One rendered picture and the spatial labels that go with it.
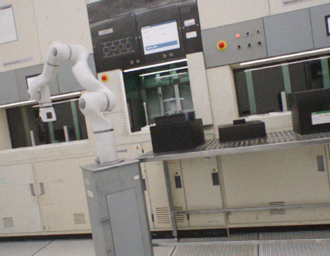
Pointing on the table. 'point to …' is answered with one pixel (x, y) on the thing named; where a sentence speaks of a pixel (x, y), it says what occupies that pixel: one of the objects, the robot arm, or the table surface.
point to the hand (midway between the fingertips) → (49, 128)
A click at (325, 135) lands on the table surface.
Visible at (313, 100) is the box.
